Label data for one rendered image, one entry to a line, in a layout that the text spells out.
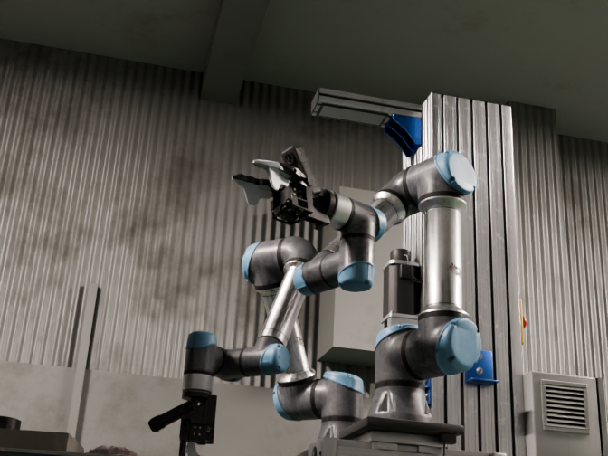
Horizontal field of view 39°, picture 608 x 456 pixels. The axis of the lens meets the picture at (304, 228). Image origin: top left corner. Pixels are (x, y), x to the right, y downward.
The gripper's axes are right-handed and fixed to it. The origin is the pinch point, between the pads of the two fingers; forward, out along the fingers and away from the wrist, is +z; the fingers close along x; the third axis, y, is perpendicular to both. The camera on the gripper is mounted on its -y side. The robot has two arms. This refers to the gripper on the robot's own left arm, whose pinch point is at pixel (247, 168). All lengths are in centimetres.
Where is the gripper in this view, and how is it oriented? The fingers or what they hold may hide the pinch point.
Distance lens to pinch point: 173.1
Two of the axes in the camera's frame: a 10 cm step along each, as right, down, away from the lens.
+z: -7.7, -2.8, -5.7
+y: 0.4, 8.8, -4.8
